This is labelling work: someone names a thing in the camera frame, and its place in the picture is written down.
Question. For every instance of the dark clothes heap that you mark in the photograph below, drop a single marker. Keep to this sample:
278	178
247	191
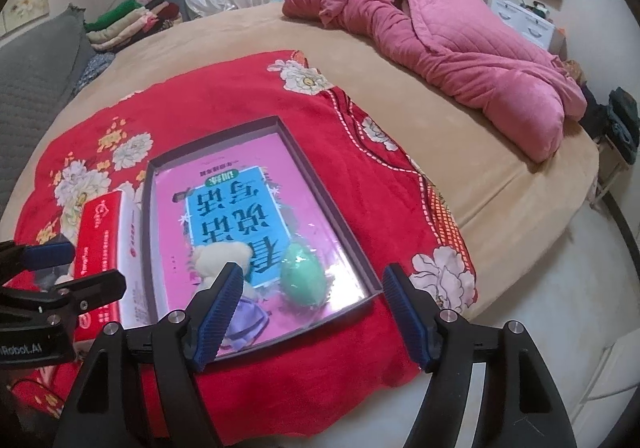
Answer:
620	118

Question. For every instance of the red white tissue pack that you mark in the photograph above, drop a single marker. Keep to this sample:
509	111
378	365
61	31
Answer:
100	228

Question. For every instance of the white drawer cabinet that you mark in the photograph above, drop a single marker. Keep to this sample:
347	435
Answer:
520	23

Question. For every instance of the beige bed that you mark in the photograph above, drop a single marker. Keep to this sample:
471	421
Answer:
425	138

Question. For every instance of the cream plush bear purple dress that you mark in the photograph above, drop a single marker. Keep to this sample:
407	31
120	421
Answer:
220	255

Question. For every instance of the dark shallow cardboard box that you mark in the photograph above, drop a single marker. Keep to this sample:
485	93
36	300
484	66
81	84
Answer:
310	163

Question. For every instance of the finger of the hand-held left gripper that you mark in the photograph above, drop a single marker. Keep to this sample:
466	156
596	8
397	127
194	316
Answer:
47	254
75	293

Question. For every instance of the blue patterned cloth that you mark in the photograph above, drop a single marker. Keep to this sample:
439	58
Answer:
92	73

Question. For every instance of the chair frame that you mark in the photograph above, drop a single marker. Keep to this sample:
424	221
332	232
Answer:
610	168

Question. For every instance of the red floral blanket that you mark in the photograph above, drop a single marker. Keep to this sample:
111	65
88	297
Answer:
200	93

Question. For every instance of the brown fuzzy item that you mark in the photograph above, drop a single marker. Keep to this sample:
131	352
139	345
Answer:
574	70

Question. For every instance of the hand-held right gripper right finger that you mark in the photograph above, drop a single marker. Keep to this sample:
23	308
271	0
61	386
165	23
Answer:
407	323

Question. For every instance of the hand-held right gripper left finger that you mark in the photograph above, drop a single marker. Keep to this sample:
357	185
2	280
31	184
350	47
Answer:
220	313

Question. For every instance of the green egg-shaped sponge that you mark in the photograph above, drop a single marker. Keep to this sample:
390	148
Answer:
300	278

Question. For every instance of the grey quilted cover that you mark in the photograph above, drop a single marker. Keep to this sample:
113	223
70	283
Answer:
35	78

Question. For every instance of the pile of folded clothes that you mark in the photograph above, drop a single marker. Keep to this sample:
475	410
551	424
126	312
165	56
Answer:
130	23

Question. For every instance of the pink quilt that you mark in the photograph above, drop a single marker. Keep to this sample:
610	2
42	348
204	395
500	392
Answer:
475	53

